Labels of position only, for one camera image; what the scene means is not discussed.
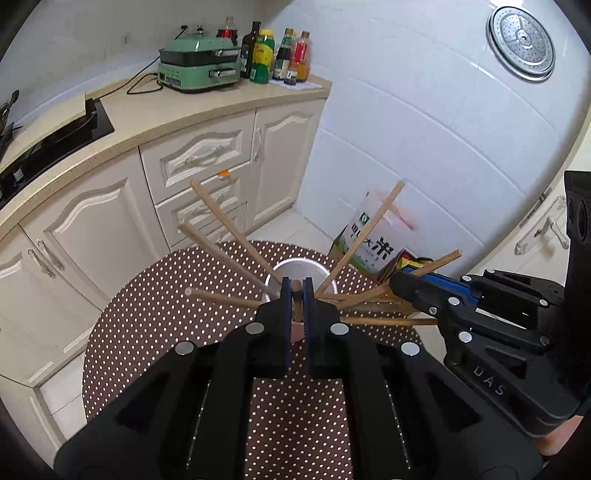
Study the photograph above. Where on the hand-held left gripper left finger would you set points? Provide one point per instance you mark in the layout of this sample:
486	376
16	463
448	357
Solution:
287	314

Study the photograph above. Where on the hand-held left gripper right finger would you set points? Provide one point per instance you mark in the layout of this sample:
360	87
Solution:
308	314

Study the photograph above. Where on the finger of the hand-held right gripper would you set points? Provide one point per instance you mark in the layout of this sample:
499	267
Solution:
450	284
415	293

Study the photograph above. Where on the slender wooden chopstick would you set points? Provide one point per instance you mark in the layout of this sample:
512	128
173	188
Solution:
438	262

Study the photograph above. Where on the white metal cup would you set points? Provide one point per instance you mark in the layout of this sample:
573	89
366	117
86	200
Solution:
277	277

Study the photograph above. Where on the bunch of chopsticks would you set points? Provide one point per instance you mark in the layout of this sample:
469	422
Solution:
221	297

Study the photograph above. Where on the person's right hand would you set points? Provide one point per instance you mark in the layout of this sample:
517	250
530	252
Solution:
558	438

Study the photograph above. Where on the yellow snack bag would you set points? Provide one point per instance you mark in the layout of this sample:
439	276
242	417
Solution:
411	263

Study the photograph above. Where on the cardboard box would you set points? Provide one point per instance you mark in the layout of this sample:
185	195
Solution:
390	270
338	251

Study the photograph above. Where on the white rice bag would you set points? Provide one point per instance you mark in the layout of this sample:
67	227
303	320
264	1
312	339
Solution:
369	249

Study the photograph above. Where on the small cream drawer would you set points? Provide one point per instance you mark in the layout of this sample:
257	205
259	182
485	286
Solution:
235	226

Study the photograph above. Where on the medium cream drawer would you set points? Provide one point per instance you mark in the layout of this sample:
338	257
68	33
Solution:
184	207

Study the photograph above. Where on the cream cabinet door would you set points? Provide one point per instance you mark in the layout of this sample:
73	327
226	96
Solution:
41	304
87	221
281	157

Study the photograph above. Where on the large cream drawer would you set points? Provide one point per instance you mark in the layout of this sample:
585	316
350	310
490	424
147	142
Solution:
194	152

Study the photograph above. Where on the white paper sheet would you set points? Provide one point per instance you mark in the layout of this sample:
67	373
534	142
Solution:
311	86

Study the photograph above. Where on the small dark bottle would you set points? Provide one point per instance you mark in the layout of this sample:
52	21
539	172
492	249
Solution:
291	76

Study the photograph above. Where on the round metal steamer plate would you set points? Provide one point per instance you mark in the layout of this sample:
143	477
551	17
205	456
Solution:
521	41

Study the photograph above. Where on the green yellow bottle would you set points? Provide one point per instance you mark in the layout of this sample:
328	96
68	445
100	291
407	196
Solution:
262	60

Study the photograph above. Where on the red label orange bottle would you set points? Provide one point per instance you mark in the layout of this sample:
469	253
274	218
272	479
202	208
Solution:
301	55

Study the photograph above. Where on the dark sauce bottle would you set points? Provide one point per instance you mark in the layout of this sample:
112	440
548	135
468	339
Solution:
282	50

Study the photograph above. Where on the green electric cooker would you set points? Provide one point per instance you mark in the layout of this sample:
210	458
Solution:
198	64

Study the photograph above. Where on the dark oil bottle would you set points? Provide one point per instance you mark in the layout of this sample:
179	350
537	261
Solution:
249	50

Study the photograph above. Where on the black gas stove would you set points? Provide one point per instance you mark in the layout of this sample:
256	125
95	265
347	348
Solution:
60	143

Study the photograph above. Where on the cola bottle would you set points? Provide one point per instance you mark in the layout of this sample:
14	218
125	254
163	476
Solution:
227	30

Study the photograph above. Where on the beige stone slab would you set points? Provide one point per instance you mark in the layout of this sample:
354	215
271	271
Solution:
51	120

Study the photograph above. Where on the black wok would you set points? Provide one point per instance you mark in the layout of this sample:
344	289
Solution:
7	124

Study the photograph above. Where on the black wall plug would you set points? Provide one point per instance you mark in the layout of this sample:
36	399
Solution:
183	31

